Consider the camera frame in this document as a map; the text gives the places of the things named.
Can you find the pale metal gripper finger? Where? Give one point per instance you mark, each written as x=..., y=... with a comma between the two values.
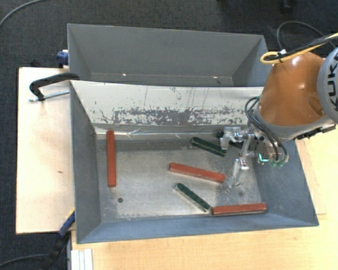
x=244, y=164
x=235, y=170

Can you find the dark green flat block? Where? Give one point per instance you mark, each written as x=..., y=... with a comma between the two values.
x=208, y=146
x=193, y=197

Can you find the red-brown flat block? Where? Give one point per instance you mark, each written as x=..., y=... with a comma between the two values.
x=197, y=172
x=111, y=159
x=238, y=209

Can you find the grey metal bin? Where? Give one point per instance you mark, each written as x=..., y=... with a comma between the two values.
x=157, y=204

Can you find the pale wood board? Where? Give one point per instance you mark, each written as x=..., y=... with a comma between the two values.
x=42, y=150

